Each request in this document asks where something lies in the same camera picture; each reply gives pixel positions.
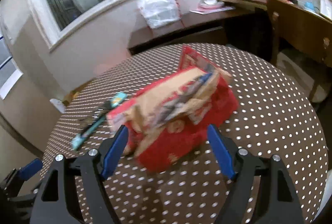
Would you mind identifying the round polka dot table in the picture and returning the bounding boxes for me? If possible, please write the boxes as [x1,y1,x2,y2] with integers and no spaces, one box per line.
[41,42,327,224]

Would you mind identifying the red snack box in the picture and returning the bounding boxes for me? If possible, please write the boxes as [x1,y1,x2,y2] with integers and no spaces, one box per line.
[106,44,239,173]

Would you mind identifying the white plastic shopping bag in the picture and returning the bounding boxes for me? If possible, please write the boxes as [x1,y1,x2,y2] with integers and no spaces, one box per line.
[137,0,181,29]

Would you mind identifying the brown wooden chair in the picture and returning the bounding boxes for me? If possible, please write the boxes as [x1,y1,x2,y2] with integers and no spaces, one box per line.
[267,0,332,103]

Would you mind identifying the pink papers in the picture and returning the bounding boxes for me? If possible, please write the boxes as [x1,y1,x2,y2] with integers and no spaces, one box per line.
[189,0,236,15]

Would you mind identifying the blue toothbrush package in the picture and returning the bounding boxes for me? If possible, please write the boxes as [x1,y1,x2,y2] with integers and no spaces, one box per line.
[71,92,127,151]

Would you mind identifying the dark wooden desk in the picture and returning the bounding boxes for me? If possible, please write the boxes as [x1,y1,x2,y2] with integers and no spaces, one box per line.
[127,0,332,56]

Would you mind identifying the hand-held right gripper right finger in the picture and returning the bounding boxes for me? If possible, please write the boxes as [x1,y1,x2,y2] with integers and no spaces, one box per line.
[207,124,304,224]

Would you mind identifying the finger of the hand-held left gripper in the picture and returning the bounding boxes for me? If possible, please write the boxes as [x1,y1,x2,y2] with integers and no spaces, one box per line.
[18,158,44,181]

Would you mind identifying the white picture frame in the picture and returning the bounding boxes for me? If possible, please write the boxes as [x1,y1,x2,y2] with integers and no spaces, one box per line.
[319,0,332,20]

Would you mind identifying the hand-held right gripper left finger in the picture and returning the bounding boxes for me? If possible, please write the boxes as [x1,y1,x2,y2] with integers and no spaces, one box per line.
[31,125,129,224]

